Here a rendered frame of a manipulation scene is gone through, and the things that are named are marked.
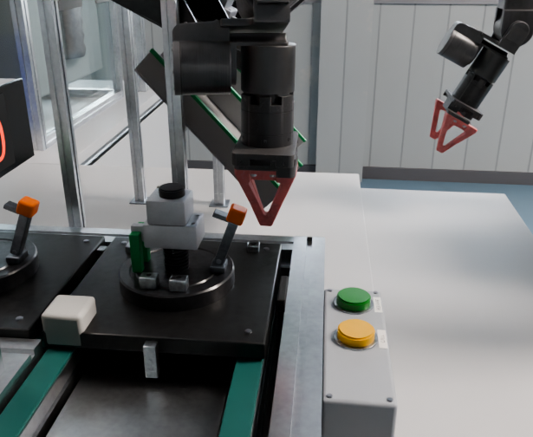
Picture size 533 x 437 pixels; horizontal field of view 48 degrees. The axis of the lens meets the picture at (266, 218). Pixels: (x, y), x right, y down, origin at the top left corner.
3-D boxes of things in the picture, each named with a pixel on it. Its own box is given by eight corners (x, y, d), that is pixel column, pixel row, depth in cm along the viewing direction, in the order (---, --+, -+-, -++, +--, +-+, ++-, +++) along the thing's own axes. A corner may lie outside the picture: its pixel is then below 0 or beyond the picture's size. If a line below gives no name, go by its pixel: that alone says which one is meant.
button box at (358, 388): (377, 331, 77) (380, 289, 74) (393, 455, 58) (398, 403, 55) (321, 328, 77) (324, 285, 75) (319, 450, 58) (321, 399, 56)
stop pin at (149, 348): (160, 371, 65) (158, 341, 64) (158, 378, 64) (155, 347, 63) (148, 370, 65) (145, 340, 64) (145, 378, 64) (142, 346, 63)
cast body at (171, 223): (204, 235, 74) (203, 180, 71) (197, 251, 70) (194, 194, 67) (138, 231, 75) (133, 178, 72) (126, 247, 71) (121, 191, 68)
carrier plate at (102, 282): (282, 256, 85) (282, 242, 84) (264, 359, 63) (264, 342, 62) (116, 248, 87) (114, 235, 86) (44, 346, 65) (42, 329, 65)
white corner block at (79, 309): (100, 325, 69) (95, 295, 68) (85, 348, 65) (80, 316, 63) (60, 323, 70) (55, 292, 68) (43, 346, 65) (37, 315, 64)
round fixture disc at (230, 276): (241, 257, 80) (241, 244, 79) (224, 315, 67) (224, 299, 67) (139, 253, 82) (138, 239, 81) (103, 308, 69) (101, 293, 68)
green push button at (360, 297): (368, 301, 74) (370, 287, 73) (371, 319, 70) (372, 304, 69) (335, 299, 74) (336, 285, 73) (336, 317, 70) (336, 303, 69)
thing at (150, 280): (159, 283, 70) (159, 271, 69) (156, 290, 69) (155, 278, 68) (143, 283, 70) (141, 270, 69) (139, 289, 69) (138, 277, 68)
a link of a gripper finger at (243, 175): (234, 231, 68) (233, 151, 64) (242, 208, 75) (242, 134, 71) (294, 234, 67) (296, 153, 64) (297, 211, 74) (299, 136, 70)
